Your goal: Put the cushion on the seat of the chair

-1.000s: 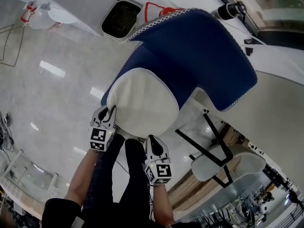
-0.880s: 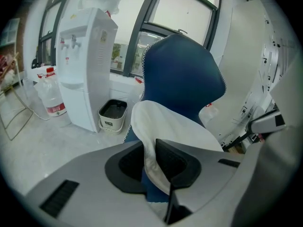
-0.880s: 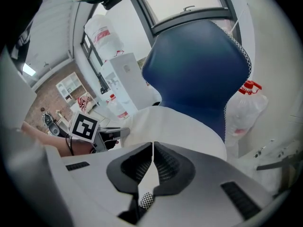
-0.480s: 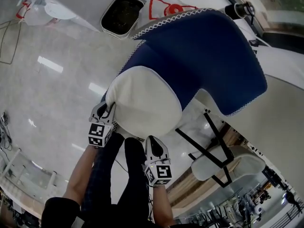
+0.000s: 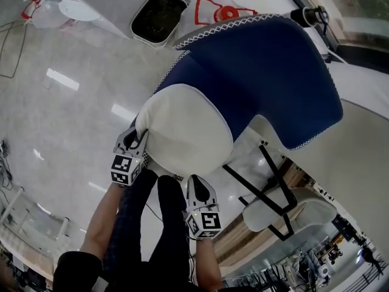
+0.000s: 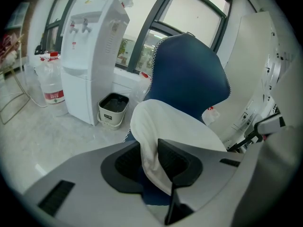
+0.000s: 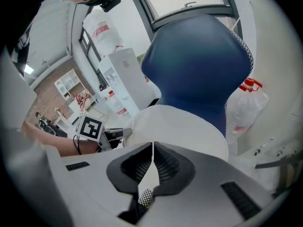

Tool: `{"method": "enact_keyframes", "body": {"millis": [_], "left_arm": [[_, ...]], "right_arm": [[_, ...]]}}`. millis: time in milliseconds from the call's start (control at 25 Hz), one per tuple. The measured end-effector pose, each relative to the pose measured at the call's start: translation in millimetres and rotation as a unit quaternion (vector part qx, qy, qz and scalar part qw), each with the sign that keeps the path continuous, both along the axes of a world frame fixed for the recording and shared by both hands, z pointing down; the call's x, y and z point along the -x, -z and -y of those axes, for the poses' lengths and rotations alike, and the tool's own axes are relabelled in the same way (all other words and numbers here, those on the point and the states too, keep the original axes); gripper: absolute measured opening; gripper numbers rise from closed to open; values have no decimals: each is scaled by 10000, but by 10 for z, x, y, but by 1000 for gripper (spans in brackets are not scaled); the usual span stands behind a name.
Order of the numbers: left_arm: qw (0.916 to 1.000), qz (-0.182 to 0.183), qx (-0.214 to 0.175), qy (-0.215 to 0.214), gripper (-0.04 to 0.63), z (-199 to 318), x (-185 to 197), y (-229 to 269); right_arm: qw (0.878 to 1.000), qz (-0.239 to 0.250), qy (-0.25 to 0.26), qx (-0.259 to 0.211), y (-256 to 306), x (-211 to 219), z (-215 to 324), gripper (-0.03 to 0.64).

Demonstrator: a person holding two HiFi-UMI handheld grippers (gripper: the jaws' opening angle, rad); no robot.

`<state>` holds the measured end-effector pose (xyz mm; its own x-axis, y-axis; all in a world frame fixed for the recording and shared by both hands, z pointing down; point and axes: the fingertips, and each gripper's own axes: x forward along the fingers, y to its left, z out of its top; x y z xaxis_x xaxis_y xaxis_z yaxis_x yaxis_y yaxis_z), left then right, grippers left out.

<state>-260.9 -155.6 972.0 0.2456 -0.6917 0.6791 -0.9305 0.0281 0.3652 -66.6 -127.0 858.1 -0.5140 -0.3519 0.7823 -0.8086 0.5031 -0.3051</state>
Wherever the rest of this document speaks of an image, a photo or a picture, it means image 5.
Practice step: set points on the person's leg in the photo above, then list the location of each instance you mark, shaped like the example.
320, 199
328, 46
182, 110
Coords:
130, 224
173, 224

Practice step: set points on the person's right forearm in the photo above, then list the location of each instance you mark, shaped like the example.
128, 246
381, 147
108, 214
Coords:
206, 263

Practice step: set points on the white cushion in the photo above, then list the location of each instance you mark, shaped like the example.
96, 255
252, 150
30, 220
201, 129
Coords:
185, 126

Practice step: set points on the white bin with dark contents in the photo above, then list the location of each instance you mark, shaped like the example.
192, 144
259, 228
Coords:
158, 17

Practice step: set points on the person's right leg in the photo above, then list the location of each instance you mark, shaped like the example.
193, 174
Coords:
173, 224

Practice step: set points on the checkered mat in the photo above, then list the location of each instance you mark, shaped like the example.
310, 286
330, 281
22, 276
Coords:
179, 178

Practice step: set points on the black sleeve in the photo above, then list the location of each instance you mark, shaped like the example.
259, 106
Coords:
76, 272

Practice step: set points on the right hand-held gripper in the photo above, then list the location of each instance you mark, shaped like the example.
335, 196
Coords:
204, 217

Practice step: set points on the white bag with red print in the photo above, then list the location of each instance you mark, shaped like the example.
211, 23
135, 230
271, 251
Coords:
209, 14

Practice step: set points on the white metal frame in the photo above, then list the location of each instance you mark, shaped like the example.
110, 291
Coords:
62, 228

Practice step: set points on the blue chair with white stitching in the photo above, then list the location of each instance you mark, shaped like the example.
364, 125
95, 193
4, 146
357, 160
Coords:
258, 71

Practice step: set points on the person's left forearm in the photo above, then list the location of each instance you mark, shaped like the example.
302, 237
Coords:
97, 227

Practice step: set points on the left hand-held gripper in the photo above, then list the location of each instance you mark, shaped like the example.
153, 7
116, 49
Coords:
125, 166

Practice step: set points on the black railing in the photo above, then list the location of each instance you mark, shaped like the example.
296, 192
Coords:
369, 277

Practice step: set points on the black cylindrical device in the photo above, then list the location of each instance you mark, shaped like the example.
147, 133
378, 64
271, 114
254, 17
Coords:
313, 14

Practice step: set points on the white round plate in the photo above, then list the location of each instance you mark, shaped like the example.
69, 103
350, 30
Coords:
76, 11

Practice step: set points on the person's left leg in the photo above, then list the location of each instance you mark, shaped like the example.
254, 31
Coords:
130, 224

